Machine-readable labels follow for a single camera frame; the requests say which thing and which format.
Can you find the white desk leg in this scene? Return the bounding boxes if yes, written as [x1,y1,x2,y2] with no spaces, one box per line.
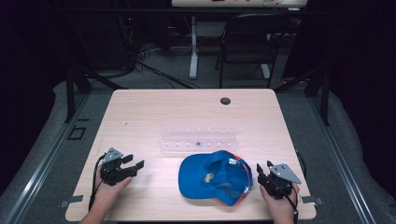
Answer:
[189,15,200,80]
[260,63,272,80]

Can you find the clear acrylic rack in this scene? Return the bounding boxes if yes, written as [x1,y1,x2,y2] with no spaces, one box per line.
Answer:
[160,124,240,154]

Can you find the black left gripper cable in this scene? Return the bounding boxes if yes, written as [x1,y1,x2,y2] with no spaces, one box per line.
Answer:
[88,153,107,213]

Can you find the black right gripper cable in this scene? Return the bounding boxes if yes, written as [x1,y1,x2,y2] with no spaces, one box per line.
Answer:
[285,182,300,224]

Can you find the grey tape strip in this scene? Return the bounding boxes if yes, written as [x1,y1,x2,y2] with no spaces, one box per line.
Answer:
[301,195,325,206]
[58,194,85,209]

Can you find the person's right hand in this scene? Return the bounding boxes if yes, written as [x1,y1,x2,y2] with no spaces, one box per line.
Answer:
[260,183,301,218]

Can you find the black floor cables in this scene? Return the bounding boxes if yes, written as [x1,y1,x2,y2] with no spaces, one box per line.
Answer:
[118,15,204,91]

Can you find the white desk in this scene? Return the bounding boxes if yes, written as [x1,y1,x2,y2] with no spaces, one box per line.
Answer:
[171,0,308,8]

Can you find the black chair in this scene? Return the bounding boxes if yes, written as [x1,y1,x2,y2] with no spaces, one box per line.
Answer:
[214,12,291,90]

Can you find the aluminium floor rail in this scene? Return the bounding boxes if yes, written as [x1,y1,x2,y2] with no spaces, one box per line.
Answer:
[306,94,379,224]
[3,92,90,224]

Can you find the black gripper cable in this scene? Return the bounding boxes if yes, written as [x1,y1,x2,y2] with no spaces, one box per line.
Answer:
[88,153,107,213]
[285,182,300,224]

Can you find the person's left hand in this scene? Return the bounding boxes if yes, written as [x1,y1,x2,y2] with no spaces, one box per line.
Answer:
[93,165,134,204]

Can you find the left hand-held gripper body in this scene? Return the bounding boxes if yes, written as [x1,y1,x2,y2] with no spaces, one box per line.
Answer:
[100,147,138,187]

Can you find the black metal stand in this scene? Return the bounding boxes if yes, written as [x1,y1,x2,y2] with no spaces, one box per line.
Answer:
[274,66,332,127]
[63,63,129,124]

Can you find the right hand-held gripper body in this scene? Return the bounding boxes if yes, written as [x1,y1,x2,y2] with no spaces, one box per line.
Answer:
[258,162,303,201]

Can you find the blue baseball cap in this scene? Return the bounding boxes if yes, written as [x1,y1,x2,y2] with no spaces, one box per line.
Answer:
[177,149,254,207]

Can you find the black tape square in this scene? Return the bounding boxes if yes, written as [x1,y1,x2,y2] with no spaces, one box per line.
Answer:
[66,125,88,141]

